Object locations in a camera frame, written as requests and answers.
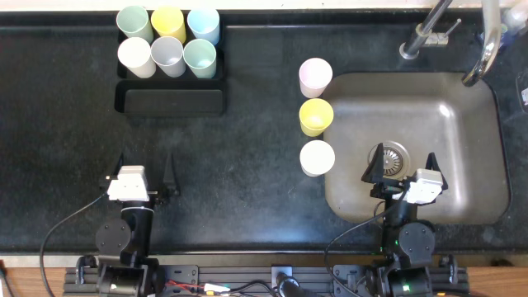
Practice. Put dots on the pink cup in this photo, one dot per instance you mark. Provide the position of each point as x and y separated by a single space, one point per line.
315 74

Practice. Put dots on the yellow cup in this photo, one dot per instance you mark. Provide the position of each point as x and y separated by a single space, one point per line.
167 20
316 115

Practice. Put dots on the steel tap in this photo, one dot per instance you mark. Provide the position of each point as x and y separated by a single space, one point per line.
491 45

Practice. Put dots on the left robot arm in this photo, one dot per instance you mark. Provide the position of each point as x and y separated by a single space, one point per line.
128 231

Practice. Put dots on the black container with white label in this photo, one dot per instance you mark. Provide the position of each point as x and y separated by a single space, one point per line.
524 95

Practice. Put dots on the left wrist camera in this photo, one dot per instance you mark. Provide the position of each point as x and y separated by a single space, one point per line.
128 183

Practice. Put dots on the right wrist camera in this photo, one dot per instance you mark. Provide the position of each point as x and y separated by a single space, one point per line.
425 186

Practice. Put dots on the mounting rail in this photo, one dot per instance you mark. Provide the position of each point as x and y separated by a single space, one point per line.
247 275

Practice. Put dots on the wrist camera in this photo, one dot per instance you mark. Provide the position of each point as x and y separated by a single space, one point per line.
425 186
128 183

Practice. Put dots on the grey cup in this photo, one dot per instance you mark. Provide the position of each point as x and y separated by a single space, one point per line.
167 51

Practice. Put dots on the black tray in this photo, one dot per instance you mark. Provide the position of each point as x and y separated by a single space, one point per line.
173 103

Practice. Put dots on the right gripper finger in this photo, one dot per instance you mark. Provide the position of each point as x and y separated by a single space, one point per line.
375 171
433 163

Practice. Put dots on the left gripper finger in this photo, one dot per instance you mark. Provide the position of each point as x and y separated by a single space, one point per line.
171 179
119 163

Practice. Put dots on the white cup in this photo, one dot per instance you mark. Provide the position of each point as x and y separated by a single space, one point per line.
317 158
134 53

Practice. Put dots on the steel sink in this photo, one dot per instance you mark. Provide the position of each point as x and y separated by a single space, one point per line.
453 165

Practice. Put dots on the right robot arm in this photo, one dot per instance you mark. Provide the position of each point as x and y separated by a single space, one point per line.
412 243

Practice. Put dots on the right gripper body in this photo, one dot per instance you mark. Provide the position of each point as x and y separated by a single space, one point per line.
385 190

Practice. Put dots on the green cup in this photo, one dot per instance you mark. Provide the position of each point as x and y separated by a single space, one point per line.
132 20
200 55

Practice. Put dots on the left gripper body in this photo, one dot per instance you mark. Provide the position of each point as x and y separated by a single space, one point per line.
158 196

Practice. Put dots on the blue soap bottle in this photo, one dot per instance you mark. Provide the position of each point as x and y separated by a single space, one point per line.
516 18

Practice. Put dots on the blue cup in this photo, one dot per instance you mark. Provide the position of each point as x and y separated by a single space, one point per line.
203 22

